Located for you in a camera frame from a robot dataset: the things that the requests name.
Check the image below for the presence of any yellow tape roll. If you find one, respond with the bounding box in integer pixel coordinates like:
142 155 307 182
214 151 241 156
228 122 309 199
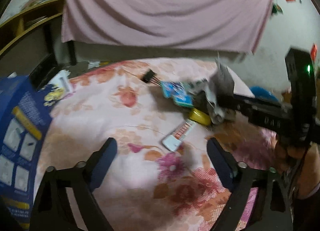
189 108 212 126

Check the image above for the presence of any white red strip packet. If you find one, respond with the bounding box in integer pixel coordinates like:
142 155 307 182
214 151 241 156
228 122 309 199
162 119 197 152

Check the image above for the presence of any grey white wrapper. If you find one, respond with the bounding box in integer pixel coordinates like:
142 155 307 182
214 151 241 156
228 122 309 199
203 59 236 125

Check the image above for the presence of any blue snack wrapper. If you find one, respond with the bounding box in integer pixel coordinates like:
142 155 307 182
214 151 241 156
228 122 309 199
161 81 194 108

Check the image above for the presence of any black binder clip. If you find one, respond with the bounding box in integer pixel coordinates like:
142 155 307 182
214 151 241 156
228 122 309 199
141 69 161 86

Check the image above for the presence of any right hand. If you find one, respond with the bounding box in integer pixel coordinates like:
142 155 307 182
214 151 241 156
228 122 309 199
274 135 319 199

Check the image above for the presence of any blue plastic bucket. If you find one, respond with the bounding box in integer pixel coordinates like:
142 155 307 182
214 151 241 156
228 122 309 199
250 86 279 102

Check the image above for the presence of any floral pink bed cover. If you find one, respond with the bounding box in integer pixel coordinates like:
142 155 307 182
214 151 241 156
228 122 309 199
36 58 276 230

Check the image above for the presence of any red hanging bag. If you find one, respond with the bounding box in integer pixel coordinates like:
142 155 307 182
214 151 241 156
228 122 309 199
310 43 318 62

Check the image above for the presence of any cartoon small packet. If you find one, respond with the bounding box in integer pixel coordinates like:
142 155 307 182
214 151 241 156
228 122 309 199
43 69 74 107

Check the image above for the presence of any blue cardboard box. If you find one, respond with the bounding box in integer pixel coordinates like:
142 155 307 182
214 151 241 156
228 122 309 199
1 76 52 230

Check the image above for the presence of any green red hanging pouch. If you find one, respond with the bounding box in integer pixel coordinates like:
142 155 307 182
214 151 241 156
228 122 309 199
271 3 283 15

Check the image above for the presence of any pink hanging wall sheet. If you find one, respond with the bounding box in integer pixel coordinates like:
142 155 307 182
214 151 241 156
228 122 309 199
61 0 273 53

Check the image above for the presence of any wooden wall shelf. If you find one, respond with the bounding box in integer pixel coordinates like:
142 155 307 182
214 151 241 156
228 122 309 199
1 0 65 56

